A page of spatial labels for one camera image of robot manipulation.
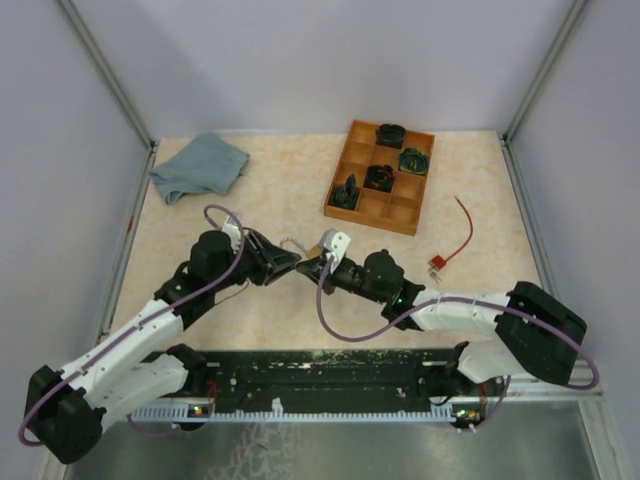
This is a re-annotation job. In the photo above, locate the red cable lock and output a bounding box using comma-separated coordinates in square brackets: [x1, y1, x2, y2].
[428, 195, 475, 273]

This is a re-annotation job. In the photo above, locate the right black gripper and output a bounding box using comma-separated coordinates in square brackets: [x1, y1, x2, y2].
[296, 252, 388, 305]

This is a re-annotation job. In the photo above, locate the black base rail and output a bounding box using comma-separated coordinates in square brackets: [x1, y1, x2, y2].
[168, 348, 504, 399]

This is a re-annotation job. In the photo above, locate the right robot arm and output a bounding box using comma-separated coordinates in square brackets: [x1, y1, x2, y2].
[295, 249, 587, 396]

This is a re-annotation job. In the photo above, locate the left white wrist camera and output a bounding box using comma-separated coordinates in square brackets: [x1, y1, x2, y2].
[219, 215, 244, 251]

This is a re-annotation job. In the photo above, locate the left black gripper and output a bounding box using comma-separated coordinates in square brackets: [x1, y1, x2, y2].
[211, 230, 303, 294]

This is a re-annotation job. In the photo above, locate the wooden compartment tray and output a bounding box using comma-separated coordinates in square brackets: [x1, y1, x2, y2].
[323, 120, 436, 236]

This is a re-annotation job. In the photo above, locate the black red coiled strap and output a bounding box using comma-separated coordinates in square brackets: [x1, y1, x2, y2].
[364, 164, 397, 192]

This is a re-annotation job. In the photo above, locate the white toothed cable duct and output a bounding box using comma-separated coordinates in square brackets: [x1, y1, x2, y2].
[131, 397, 486, 424]

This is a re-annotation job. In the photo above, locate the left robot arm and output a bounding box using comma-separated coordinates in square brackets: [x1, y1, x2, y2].
[18, 227, 301, 464]

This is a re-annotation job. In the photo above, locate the blue folded cloth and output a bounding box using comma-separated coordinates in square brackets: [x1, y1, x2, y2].
[149, 133, 250, 205]

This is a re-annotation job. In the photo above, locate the dark crumpled strap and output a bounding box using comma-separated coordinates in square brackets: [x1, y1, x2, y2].
[329, 172, 362, 210]

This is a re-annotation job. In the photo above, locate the brass padlock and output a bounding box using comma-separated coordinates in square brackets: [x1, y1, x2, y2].
[279, 237, 322, 260]

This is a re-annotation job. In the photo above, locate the green yellow coiled strap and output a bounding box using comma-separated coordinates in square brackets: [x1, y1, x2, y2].
[398, 146, 431, 176]

